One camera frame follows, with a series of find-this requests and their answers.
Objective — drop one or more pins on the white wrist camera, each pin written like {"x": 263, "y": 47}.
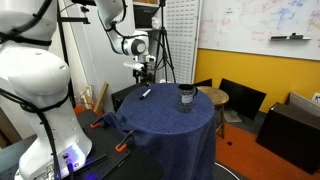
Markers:
{"x": 150, "y": 58}

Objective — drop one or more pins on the whiteboard tray with eraser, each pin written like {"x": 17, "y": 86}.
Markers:
{"x": 290, "y": 37}

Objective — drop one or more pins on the large black monitor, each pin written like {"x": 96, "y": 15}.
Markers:
{"x": 241, "y": 98}

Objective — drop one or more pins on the blue table cloth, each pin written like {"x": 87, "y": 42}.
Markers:
{"x": 166, "y": 133}

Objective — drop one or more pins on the round wooden stool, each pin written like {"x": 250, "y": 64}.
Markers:
{"x": 215, "y": 95}

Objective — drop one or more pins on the black speckled mug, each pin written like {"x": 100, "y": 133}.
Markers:
{"x": 185, "y": 100}

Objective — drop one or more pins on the black box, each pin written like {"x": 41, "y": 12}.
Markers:
{"x": 125, "y": 95}

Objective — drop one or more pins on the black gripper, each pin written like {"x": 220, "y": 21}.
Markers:
{"x": 139, "y": 73}

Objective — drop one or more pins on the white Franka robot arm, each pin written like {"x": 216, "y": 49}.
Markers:
{"x": 40, "y": 100}

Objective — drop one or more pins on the black camera tripod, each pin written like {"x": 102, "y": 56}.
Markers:
{"x": 164, "y": 50}

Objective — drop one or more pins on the whiteboard with drawings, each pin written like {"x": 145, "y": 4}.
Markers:
{"x": 260, "y": 23}

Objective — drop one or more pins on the white perforated panel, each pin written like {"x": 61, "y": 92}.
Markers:
{"x": 181, "y": 40}

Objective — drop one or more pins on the wooden planks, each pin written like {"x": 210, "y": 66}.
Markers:
{"x": 101, "y": 96}

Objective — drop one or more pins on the black camera stand pole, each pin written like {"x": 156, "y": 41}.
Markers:
{"x": 63, "y": 43}

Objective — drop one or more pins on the grey monitor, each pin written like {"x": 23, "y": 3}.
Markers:
{"x": 303, "y": 103}

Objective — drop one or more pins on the black and white marker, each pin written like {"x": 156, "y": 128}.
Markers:
{"x": 145, "y": 94}

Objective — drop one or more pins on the black cabinet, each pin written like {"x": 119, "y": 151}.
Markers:
{"x": 290, "y": 136}

